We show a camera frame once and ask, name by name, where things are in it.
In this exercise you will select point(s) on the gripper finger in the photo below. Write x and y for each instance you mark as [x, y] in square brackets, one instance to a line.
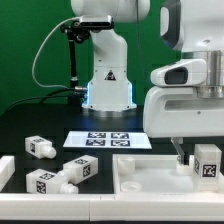
[177, 142]

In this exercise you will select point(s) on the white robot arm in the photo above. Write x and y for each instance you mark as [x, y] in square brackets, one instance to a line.
[124, 57]

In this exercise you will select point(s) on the white sheet with tags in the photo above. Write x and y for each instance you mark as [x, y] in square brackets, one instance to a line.
[126, 140]

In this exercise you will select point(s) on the white front fence bar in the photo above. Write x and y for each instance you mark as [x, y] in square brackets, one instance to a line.
[123, 207]

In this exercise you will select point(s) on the black camera stand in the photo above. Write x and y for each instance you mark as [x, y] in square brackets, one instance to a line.
[75, 35]

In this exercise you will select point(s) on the grey camera on stand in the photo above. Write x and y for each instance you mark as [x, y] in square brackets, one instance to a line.
[96, 22]

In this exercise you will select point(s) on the white left fence block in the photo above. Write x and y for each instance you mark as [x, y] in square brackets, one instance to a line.
[7, 168]

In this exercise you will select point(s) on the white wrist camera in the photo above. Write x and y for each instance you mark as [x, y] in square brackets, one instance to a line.
[186, 72]

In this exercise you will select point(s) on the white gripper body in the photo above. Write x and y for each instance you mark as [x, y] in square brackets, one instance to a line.
[178, 112]

